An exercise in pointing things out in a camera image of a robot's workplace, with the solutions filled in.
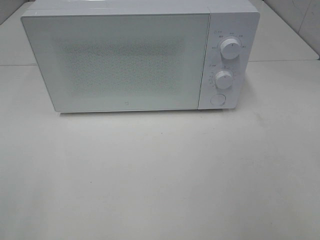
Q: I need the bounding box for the white microwave door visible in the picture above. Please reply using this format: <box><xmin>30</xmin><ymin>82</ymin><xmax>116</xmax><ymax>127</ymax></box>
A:
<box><xmin>21</xmin><ymin>14</ymin><xmax>210</xmax><ymax>113</ymax></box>

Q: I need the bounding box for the upper white power knob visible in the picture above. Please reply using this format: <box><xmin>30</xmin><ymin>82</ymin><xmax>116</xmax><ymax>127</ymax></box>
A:
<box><xmin>219</xmin><ymin>36</ymin><xmax>241</xmax><ymax>60</ymax></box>

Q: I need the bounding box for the white microwave oven body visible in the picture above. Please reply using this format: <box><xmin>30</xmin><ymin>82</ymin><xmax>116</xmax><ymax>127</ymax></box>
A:
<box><xmin>21</xmin><ymin>0</ymin><xmax>260</xmax><ymax>110</ymax></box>

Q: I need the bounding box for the white timer knob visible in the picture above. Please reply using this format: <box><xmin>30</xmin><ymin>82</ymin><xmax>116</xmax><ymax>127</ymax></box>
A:
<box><xmin>214</xmin><ymin>70</ymin><xmax>234</xmax><ymax>90</ymax></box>

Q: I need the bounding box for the round door release button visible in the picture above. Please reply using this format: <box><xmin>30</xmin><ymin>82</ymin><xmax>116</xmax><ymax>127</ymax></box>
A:
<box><xmin>210</xmin><ymin>94</ymin><xmax>226</xmax><ymax>107</ymax></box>

